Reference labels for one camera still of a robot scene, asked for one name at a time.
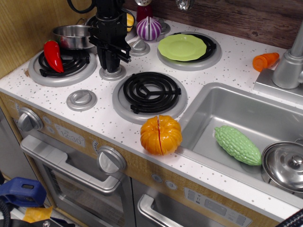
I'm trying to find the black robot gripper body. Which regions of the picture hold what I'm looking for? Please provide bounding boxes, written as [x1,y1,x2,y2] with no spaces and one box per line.
[89,0,131,63]

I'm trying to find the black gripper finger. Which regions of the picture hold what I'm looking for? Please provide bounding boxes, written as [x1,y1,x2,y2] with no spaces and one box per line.
[97,47,109,70]
[109,51,120,72]

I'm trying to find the silver stove knob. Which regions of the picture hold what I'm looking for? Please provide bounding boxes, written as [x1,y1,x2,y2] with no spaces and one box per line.
[129,38,150,57]
[66,90,97,112]
[158,18,171,35]
[99,65,126,81]

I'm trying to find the silver front stove knob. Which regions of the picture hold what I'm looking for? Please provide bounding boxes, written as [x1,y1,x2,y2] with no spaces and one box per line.
[66,90,97,112]

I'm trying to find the silver right oven knob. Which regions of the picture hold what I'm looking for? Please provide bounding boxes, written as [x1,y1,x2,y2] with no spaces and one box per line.
[97,146,127,175]

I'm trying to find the silver oven knob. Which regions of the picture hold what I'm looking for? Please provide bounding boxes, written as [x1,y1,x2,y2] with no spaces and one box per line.
[17,107,44,132]
[97,146,127,175]

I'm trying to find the silver left oven knob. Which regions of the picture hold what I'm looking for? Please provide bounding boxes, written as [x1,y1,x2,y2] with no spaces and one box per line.
[17,107,44,132]

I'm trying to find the yellow toy pepper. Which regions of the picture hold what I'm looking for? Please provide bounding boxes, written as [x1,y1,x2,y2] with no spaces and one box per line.
[126,13,134,32]

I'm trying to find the black front left burner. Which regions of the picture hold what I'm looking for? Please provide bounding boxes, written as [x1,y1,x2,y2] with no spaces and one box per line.
[28,49,97,87]

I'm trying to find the black burner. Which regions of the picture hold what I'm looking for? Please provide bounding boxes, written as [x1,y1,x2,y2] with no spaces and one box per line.
[112,72,187,124]
[157,32,222,71]
[28,49,97,87]

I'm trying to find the small steel pot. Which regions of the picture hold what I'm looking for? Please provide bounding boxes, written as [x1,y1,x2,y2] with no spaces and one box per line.
[52,18,94,50]

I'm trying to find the purple white toy onion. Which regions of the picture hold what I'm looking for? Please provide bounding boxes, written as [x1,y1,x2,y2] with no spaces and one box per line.
[136,17,162,41]

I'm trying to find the red pepper shaker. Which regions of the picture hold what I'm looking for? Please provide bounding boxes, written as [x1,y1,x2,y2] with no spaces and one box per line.
[135,0,153,22]

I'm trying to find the black front centre burner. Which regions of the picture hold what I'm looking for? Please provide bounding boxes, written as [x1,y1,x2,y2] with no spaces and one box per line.
[112,72,187,124]

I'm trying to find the red toy chili pepper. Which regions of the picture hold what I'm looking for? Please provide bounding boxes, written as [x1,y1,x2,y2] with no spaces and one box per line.
[44,40,64,73]

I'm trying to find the light green plastic plate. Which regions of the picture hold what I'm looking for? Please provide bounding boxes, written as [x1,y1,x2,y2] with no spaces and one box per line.
[158,34,207,61]

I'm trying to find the hanging silver spoon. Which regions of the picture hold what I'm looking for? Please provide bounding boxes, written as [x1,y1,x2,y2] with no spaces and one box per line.
[176,0,195,11]

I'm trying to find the orange toy pumpkin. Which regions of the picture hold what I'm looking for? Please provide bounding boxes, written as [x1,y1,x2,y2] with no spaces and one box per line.
[140,115,183,156]

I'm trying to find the black rear right burner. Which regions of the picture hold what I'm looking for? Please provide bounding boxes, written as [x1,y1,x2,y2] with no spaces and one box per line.
[157,32,222,71]

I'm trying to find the grey toy sink basin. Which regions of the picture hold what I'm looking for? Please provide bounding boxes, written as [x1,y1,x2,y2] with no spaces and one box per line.
[177,83,303,206]

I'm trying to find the green toy bitter gourd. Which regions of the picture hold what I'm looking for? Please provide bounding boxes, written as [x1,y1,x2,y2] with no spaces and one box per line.
[214,125,262,166]

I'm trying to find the orange toy carrot piece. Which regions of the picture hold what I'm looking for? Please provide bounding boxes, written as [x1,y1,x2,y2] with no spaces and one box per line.
[252,52,280,72]

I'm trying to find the blue clamp tool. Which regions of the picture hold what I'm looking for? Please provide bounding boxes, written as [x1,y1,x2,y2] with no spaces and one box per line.
[0,177,47,207]

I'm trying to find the silver toy faucet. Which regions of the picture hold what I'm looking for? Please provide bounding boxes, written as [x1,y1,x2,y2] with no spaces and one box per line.
[253,20,303,100]

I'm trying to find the steel pot with lid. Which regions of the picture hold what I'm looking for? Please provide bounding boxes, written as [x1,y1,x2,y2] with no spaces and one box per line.
[261,139,303,198]

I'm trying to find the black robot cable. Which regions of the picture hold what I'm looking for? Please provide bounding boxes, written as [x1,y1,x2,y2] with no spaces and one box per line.
[66,0,97,14]

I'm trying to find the silver oven door handle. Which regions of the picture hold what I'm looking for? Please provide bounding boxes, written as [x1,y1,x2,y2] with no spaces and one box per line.
[20,135,121,196]

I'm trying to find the silver dishwasher door handle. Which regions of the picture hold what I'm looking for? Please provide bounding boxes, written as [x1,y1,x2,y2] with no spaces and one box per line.
[137,194,182,227]

